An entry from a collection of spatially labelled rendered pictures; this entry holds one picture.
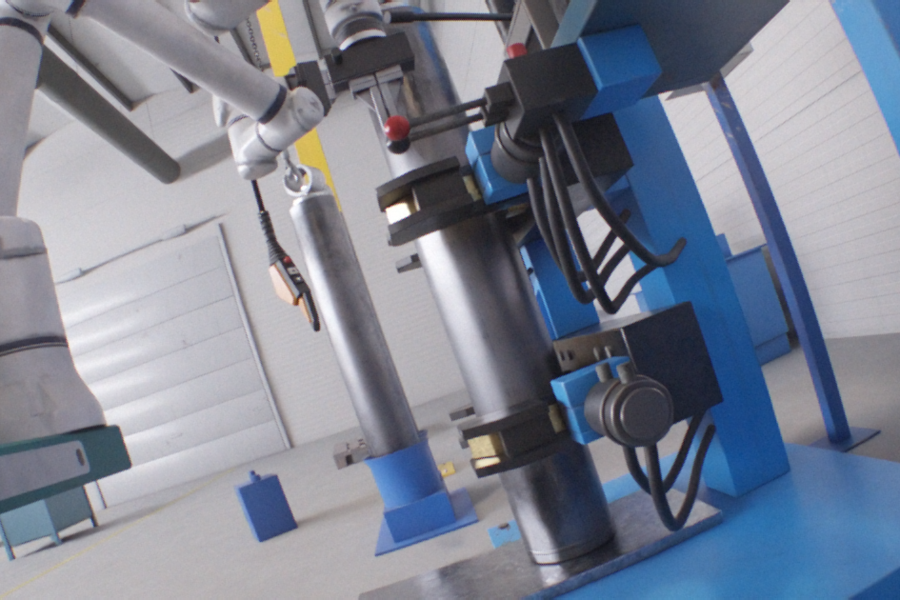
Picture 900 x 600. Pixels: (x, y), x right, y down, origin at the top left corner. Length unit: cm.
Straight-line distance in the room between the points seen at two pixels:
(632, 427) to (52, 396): 78
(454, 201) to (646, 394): 49
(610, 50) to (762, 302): 296
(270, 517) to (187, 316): 916
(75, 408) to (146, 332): 1237
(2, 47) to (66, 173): 1346
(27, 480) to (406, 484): 219
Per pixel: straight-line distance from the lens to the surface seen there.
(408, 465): 272
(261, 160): 140
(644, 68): 96
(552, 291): 181
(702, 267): 154
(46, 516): 888
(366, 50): 102
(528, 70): 93
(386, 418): 272
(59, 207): 1454
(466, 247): 141
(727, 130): 203
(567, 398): 117
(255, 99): 129
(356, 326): 273
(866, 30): 75
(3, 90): 118
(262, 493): 395
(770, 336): 382
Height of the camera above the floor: 67
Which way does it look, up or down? 3 degrees up
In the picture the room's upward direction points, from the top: 20 degrees counter-clockwise
